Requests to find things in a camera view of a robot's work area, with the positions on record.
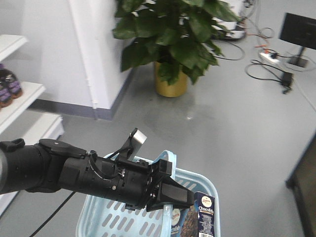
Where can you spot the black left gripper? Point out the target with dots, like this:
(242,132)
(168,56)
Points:
(138,184)

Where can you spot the gold plant pot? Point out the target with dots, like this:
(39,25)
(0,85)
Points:
(175,90)

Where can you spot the light blue plastic basket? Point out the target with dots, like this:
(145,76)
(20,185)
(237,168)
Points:
(106,218)

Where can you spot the green potted plant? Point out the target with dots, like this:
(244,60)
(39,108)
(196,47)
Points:
(177,34)

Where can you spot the dark blue Chocofitos cookie box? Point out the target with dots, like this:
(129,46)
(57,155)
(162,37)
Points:
(198,220)

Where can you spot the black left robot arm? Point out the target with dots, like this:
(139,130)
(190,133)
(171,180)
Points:
(51,165)

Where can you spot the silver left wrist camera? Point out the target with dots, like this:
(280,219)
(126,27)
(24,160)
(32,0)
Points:
(132,145)

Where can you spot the white power strip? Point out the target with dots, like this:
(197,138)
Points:
(267,57)

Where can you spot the black monitor on stand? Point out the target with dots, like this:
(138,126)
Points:
(301,31)

